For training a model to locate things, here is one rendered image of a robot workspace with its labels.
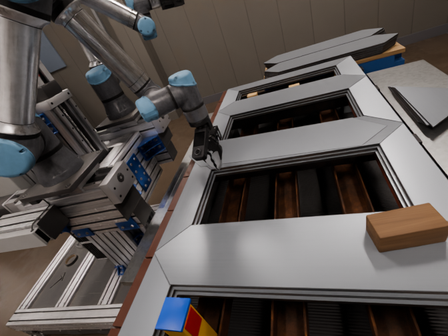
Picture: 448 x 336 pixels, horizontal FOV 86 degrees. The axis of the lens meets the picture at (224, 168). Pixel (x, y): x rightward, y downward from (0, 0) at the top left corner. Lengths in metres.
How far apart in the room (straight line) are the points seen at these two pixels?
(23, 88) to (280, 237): 0.72
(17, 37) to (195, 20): 3.33
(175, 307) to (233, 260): 0.16
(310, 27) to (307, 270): 3.63
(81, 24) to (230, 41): 3.19
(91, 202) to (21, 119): 0.34
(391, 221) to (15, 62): 0.88
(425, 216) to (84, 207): 0.98
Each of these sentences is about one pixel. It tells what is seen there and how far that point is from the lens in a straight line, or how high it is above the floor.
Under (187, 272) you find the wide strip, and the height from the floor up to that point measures 0.84.
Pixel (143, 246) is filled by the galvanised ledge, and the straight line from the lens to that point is 1.05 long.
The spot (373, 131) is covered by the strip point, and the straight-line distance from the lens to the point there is 0.93.
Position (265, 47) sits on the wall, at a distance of 3.93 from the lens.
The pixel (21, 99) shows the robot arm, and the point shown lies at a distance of 0.78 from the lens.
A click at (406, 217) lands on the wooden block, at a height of 0.89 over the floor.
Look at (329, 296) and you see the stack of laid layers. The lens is 0.57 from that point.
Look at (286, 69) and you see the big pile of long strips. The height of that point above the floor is 0.85.
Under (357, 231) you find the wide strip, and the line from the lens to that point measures 0.63.
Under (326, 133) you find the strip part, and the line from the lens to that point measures 0.94.
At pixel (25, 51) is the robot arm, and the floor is 1.39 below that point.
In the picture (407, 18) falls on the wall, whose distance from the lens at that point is 4.36.
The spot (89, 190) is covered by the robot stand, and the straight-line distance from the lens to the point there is 0.95.
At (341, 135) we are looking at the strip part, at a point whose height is 0.84.
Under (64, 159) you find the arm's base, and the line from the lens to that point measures 0.97.
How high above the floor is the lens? 1.34
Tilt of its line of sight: 34 degrees down
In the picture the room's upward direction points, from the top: 23 degrees counter-clockwise
